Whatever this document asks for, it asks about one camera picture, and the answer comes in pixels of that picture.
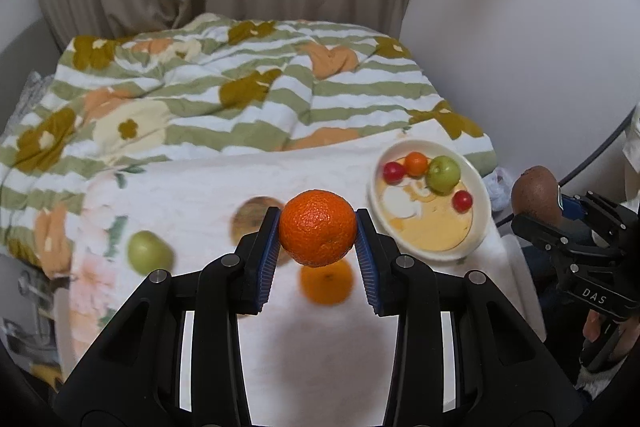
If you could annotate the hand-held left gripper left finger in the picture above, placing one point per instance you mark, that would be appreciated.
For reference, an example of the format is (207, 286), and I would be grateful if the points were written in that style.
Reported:
(267, 259)

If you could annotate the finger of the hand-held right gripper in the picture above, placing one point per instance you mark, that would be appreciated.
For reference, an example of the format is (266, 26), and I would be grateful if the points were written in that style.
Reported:
(550, 234)
(572, 208)

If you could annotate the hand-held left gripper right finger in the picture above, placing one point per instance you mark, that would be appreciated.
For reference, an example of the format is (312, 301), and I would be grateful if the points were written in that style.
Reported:
(366, 259)

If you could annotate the brown kiwi with sticker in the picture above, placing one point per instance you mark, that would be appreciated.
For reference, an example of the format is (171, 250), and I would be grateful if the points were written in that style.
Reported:
(535, 194)

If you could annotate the orange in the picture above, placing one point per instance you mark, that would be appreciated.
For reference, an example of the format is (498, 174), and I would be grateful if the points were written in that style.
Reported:
(317, 227)
(327, 288)

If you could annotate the cream cartoon plate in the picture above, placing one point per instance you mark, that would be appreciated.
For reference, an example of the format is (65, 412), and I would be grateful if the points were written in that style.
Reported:
(435, 222)

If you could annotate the red cherry tomato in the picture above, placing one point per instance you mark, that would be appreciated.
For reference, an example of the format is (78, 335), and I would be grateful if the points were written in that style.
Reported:
(462, 201)
(393, 172)

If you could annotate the small tangerine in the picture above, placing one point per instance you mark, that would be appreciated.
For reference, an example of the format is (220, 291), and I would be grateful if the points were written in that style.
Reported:
(416, 164)

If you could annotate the large green apple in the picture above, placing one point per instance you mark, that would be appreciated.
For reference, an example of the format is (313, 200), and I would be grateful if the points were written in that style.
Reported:
(442, 174)

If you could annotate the person's right hand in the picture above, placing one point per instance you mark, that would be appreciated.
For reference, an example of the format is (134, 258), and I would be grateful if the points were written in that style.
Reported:
(595, 329)

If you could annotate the brown kiwi on table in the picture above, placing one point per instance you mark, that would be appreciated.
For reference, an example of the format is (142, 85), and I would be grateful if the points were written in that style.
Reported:
(247, 219)

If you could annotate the white plastic bag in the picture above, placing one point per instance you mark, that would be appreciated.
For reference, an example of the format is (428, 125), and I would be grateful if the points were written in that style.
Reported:
(497, 187)

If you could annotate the white garment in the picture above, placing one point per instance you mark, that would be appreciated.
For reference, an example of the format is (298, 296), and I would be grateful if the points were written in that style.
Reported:
(634, 147)

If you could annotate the small green apple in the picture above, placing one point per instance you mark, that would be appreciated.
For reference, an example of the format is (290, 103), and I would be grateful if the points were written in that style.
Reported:
(150, 252)

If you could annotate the green striped floral blanket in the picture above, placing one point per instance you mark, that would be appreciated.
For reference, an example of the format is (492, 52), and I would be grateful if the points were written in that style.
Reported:
(200, 107)

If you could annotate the grey patterned pillow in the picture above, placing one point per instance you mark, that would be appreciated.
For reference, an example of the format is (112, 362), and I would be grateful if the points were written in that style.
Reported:
(30, 94)

